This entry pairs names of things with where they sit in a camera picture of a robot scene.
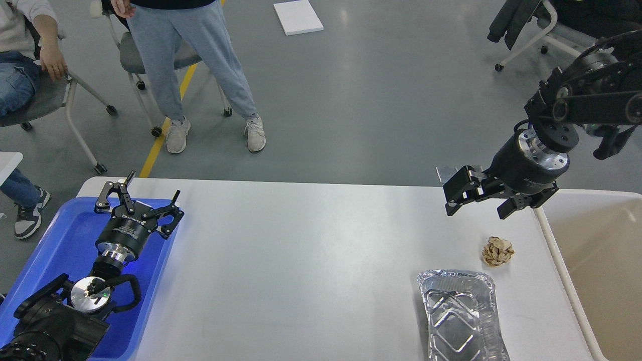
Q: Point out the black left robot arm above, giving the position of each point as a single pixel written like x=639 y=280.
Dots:
x=87 y=290

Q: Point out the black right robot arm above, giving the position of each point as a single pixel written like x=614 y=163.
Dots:
x=597 y=91

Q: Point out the white table corner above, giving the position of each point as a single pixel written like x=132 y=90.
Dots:
x=8 y=162

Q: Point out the aluminium foil tray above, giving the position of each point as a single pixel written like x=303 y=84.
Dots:
x=462 y=315

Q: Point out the metal floor plate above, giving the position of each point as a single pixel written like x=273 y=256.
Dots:
x=475 y=170
x=444 y=173

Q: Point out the person in blue jeans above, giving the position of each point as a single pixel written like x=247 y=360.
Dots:
x=29 y=45

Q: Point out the dark jacket on chair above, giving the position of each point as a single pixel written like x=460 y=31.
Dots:
x=510 y=21

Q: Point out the left metal floor plate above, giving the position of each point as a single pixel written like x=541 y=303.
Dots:
x=444 y=173

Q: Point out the beige plastic bin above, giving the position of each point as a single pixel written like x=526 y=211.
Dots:
x=595 y=241

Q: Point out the white flat box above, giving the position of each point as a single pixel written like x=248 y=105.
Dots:
x=298 y=17

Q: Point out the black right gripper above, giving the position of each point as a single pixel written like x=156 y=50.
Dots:
x=524 y=165

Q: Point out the blue plastic tray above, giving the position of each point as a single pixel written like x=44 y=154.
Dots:
x=68 y=246

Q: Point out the grey chair left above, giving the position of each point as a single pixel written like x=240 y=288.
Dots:
x=54 y=95

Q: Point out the white chair right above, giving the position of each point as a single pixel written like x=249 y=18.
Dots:
x=551 y=33

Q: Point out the right metal floor plate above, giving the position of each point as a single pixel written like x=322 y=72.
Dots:
x=475 y=170

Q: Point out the crumpled brown paper ball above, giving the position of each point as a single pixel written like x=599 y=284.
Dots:
x=497 y=251

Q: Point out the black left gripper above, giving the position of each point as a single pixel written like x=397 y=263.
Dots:
x=132 y=223

